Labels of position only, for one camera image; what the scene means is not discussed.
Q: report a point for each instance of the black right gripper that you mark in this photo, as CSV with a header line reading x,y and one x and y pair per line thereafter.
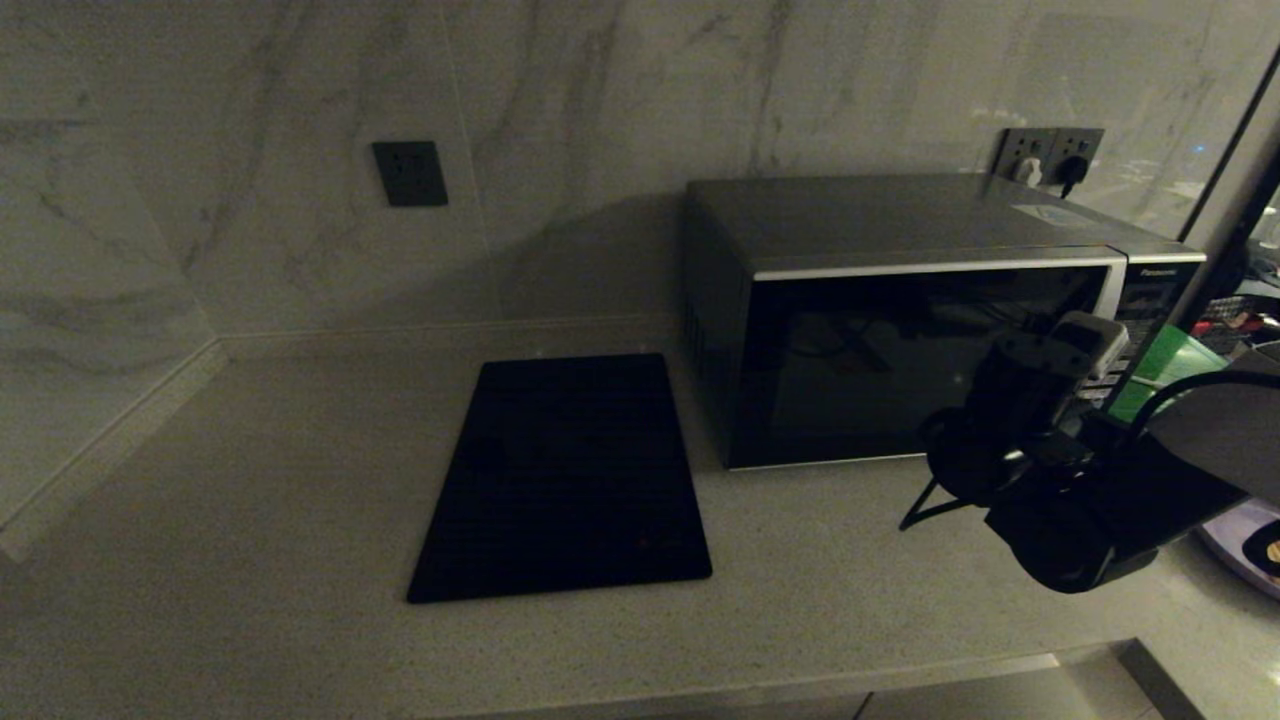
x,y
1020,400

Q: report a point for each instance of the purple plate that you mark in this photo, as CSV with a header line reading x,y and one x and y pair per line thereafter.
x,y
1235,535

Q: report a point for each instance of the black glass microwave door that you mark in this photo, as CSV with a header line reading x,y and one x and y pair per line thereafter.
x,y
850,370

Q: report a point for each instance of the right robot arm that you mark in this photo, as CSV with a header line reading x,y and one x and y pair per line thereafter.
x,y
1210,440

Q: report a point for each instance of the silver black microwave oven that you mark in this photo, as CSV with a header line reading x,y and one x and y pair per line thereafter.
x,y
850,212

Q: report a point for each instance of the green cutting board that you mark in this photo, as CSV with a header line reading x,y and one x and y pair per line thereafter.
x,y
1165,365

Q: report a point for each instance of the black power plug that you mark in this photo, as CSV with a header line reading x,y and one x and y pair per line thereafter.
x,y
1074,172

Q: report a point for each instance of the white power plug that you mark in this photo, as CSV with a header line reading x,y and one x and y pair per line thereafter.
x,y
1027,171

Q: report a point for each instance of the white cabinet front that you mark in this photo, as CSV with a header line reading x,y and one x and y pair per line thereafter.
x,y
1000,700

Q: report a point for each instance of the black induction cooktop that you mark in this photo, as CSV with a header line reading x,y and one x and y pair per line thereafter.
x,y
560,480

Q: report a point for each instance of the double wall socket with plugs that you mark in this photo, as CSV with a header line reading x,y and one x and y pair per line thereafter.
x,y
1082,142
1020,143

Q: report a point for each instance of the dark single wall socket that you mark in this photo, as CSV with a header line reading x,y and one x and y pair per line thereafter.
x,y
410,174

